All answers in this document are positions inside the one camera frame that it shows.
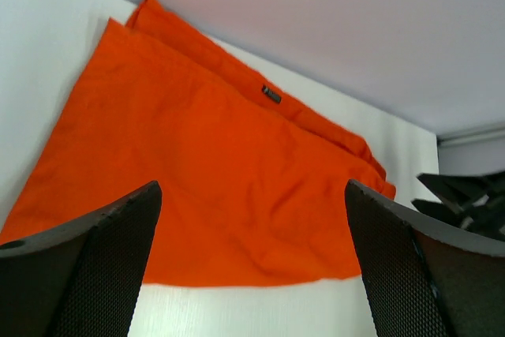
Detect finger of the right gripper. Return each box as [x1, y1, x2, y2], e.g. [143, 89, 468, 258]
[417, 171, 504, 207]
[412, 199, 504, 241]

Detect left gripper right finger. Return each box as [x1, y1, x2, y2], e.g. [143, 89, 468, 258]
[345, 180, 504, 336]

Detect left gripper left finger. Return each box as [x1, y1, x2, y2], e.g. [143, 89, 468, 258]
[1, 181, 162, 336]

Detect orange shorts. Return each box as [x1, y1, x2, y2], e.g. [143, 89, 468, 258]
[1, 0, 395, 286]

